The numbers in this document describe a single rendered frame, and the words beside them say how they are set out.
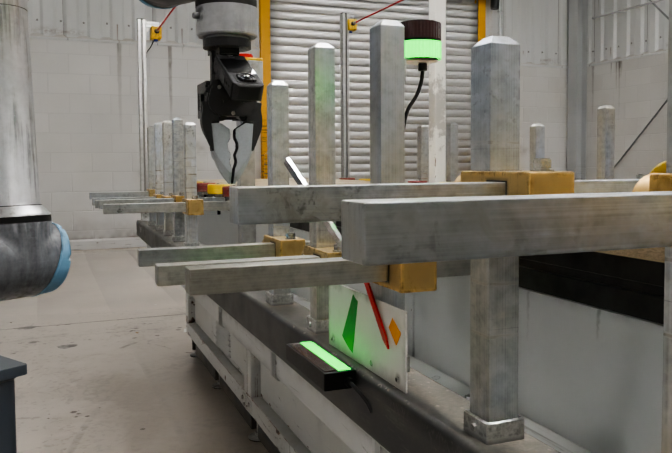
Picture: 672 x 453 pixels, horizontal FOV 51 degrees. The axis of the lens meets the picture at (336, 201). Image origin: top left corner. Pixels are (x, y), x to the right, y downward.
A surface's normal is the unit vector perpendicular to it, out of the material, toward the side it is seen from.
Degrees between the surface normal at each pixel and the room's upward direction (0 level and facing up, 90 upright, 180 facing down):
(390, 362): 90
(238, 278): 90
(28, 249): 85
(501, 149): 90
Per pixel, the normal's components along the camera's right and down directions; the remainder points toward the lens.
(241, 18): 0.59, 0.04
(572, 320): -0.93, 0.03
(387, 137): 0.36, 0.04
